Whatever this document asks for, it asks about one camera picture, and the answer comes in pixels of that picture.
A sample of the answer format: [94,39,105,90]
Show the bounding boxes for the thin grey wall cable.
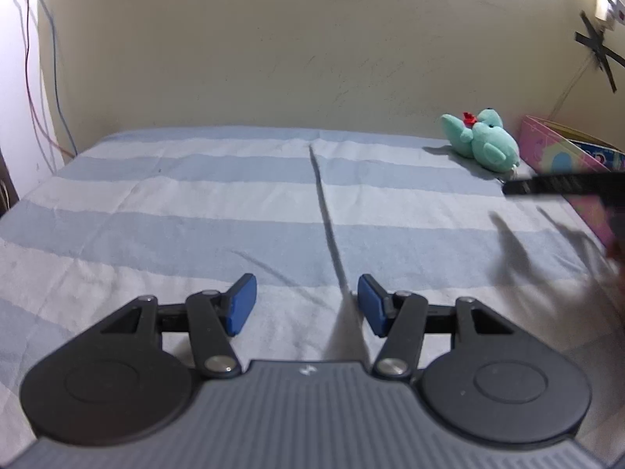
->
[552,56,599,123]

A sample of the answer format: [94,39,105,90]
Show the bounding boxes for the red wall cable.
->
[20,0,74,157]

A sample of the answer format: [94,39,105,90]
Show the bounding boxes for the dark wooden furniture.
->
[0,145,20,218]

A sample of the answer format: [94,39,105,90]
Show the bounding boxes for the blue wall cable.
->
[28,0,79,157]

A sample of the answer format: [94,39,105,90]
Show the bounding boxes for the pink tin box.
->
[518,115,625,255]

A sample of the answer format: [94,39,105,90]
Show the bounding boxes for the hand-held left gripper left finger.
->
[90,274,258,379]

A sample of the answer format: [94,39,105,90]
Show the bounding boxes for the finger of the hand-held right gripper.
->
[503,171,625,197]

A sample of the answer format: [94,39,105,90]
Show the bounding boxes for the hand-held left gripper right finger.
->
[358,274,521,379]

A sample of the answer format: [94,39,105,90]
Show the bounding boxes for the teal plush toy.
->
[441,107,522,177]

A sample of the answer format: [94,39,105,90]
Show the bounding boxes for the black tape cross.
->
[573,10,625,93]

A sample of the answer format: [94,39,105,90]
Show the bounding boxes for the blue striped bed sheet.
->
[0,124,625,469]

